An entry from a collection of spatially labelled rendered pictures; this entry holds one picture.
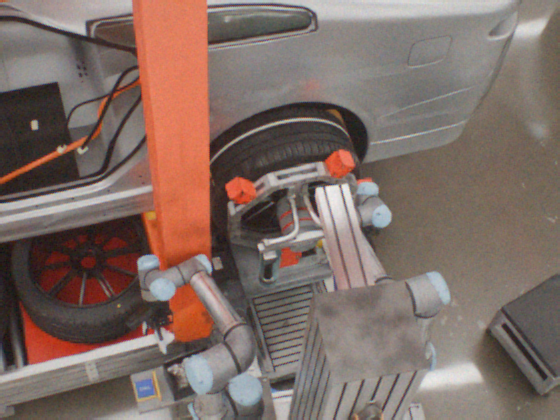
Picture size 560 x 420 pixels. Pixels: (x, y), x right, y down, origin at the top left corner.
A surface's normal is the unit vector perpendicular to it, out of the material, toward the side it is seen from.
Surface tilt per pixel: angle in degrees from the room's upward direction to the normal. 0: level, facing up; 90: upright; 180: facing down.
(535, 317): 0
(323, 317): 0
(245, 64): 81
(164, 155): 90
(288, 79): 90
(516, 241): 0
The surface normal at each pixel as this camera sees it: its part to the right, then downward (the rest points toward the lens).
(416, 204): 0.06, -0.52
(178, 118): 0.29, 0.83
